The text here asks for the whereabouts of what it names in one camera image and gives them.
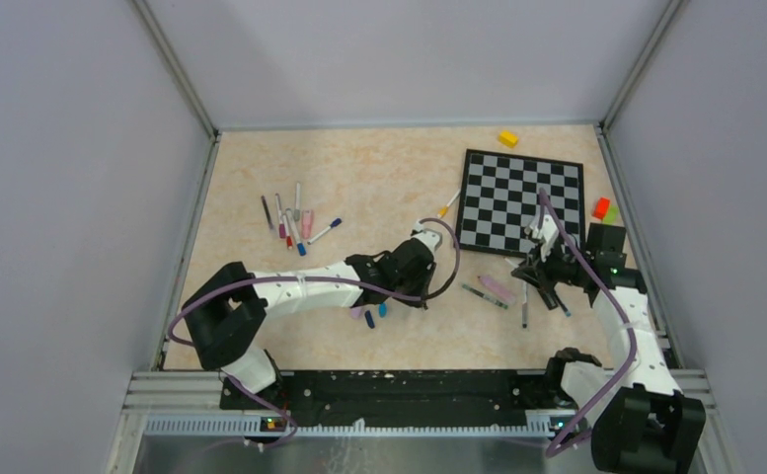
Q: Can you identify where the white pen grey cap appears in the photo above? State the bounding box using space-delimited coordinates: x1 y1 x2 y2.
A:
293 182 302 222

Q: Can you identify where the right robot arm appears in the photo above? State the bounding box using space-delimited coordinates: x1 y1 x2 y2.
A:
512 216 706 473

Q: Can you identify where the black white chessboard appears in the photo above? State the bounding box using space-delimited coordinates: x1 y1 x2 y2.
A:
455 149 586 257

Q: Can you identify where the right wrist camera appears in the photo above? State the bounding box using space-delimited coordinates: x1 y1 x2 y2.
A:
524 211 560 262

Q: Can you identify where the white marker dark blue cap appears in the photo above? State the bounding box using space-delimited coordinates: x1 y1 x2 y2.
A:
520 281 528 330

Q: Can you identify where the yellow block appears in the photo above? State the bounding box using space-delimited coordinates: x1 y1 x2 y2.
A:
498 130 519 148

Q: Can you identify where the red block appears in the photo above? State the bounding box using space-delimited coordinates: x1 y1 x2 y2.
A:
591 197 611 220

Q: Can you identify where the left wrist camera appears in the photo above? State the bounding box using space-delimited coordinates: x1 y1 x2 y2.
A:
411 222 443 253

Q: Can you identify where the black marker blue cap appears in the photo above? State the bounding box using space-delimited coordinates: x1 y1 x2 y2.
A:
537 288 562 310

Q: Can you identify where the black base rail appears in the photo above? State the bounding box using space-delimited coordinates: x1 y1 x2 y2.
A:
219 367 610 430

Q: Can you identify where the green curved block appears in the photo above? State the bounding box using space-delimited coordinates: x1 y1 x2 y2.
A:
601 205 620 225

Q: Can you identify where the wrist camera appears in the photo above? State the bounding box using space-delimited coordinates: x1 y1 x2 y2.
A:
411 222 443 253
524 211 560 262

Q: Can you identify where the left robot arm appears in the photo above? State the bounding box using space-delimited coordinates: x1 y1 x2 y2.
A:
181 231 441 408

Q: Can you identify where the green gel pen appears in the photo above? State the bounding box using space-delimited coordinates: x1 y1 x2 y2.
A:
461 283 508 309

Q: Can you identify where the pink highlighter pen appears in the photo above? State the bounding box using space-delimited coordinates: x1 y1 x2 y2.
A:
478 276 516 305

